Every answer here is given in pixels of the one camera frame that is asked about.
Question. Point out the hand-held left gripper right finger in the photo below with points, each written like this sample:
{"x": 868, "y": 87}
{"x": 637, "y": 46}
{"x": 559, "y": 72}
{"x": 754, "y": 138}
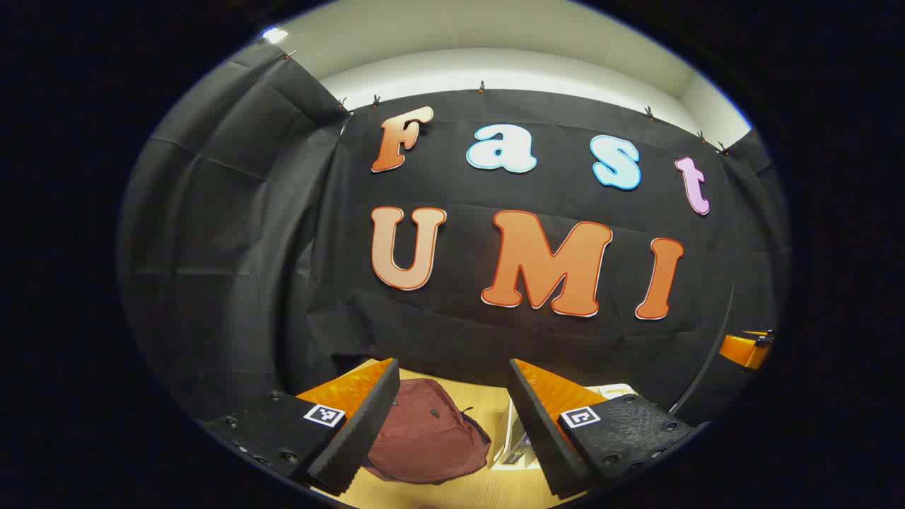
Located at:
{"x": 539, "y": 431}

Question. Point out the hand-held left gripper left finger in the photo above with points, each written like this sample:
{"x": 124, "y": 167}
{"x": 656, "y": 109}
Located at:
{"x": 368, "y": 424}

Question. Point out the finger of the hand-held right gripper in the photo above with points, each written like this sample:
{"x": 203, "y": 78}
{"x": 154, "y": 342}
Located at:
{"x": 741, "y": 350}

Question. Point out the white bookshelf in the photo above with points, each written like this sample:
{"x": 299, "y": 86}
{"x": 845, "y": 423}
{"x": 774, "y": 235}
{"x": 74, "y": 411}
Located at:
{"x": 509, "y": 424}

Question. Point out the maroon schoolbag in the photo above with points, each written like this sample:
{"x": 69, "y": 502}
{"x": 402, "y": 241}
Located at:
{"x": 424, "y": 438}

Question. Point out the thin black pole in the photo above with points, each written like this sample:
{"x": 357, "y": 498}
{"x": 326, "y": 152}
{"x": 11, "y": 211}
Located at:
{"x": 715, "y": 352}

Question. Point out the row of small cloth clips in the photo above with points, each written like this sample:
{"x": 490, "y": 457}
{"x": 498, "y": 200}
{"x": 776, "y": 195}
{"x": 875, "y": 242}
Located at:
{"x": 481, "y": 88}

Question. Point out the ceiling light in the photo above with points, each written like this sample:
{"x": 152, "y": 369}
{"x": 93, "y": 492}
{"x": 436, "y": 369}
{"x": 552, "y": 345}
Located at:
{"x": 274, "y": 34}

